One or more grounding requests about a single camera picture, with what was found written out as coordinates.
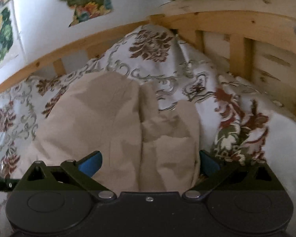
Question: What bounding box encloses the floral patterned bedspread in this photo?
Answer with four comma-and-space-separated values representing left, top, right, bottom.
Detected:
0, 25, 296, 236

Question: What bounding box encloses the green landscape wall picture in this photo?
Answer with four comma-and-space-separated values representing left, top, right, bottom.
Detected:
0, 5, 24, 69

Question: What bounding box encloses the wooden bed frame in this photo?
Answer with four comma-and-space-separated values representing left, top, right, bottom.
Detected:
0, 0, 296, 116

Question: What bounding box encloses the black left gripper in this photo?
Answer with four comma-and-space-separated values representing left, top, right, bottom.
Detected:
0, 178, 21, 195

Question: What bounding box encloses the beige large garment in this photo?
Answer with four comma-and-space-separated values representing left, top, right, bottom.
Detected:
14, 72, 200, 194

